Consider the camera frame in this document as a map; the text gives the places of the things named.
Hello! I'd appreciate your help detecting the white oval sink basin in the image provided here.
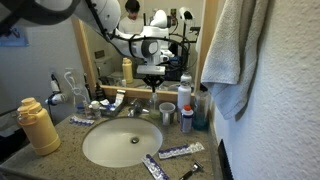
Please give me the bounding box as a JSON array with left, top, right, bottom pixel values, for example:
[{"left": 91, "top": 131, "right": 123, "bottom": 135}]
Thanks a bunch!
[{"left": 82, "top": 117, "right": 163, "bottom": 168}]

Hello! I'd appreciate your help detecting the blue white blister pack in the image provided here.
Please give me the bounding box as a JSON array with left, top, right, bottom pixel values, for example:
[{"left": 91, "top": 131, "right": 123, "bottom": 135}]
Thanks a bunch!
[
  {"left": 142, "top": 154, "right": 169, "bottom": 180},
  {"left": 158, "top": 142, "right": 204, "bottom": 160},
  {"left": 69, "top": 116, "right": 94, "bottom": 126}
]

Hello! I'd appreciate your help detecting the grey hanging towel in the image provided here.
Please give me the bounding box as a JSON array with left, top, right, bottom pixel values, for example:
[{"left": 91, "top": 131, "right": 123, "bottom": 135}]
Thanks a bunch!
[{"left": 201, "top": 0, "right": 269, "bottom": 120}]

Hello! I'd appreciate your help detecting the yellow water jug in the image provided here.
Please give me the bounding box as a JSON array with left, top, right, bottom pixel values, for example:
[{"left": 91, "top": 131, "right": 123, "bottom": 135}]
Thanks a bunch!
[{"left": 17, "top": 97, "right": 61, "bottom": 156}]

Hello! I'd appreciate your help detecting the white Berkeley water bottle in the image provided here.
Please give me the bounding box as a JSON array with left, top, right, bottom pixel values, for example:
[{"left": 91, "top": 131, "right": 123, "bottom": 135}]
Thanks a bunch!
[{"left": 177, "top": 81, "right": 191, "bottom": 121}]

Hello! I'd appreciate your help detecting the metal mesh organizer tray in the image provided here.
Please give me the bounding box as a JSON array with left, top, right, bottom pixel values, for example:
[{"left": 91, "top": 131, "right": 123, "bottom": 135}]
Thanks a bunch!
[{"left": 100, "top": 99, "right": 124, "bottom": 117}]

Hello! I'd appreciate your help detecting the white ceramic mug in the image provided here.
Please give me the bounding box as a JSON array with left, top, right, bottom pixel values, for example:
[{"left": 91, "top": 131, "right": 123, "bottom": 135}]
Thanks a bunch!
[{"left": 159, "top": 102, "right": 176, "bottom": 126}]

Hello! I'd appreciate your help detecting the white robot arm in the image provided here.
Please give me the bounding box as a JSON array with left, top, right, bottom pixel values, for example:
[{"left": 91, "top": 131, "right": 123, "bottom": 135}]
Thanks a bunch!
[{"left": 0, "top": 0, "right": 172, "bottom": 88}]

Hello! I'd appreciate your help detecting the orange cap white bottle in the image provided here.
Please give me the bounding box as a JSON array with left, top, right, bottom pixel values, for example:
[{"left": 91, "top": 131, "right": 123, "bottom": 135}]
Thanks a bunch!
[{"left": 181, "top": 105, "right": 193, "bottom": 133}]

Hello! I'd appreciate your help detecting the clear liquid soap bottle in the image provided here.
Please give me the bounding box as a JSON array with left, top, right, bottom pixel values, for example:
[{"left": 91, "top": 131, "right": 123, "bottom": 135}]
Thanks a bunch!
[{"left": 148, "top": 93, "right": 160, "bottom": 119}]

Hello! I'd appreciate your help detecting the chrome faucet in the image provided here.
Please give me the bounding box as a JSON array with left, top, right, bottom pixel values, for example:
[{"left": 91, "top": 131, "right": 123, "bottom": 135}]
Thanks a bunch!
[{"left": 128, "top": 99, "right": 149, "bottom": 117}]

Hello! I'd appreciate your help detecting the black comb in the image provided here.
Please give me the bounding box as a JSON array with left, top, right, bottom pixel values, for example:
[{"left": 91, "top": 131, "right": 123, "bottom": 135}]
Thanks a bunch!
[{"left": 218, "top": 140, "right": 234, "bottom": 180}]

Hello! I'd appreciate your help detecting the wood framed mirror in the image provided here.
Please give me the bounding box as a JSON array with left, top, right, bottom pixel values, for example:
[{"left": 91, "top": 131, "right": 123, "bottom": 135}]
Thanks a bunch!
[{"left": 71, "top": 0, "right": 220, "bottom": 104}]

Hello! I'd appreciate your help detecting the white sunscreen tube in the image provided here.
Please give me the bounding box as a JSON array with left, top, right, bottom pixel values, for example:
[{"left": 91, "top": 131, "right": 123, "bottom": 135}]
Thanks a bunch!
[{"left": 114, "top": 90, "right": 125, "bottom": 107}]

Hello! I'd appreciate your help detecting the small white round jar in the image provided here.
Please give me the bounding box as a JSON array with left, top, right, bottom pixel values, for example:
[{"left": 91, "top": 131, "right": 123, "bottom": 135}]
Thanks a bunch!
[{"left": 89, "top": 101, "right": 101, "bottom": 119}]

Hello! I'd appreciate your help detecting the blue mouthwash bottle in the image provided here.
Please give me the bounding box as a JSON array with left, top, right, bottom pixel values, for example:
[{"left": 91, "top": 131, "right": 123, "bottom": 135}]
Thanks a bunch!
[{"left": 192, "top": 91, "right": 210, "bottom": 130}]

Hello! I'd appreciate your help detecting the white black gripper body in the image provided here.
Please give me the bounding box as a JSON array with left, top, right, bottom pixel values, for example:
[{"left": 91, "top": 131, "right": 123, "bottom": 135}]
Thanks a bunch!
[{"left": 137, "top": 65, "right": 165, "bottom": 87}]

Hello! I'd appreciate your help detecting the black safety razor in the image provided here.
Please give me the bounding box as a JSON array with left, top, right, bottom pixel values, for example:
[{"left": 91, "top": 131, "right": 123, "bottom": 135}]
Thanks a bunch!
[{"left": 179, "top": 160, "right": 203, "bottom": 180}]

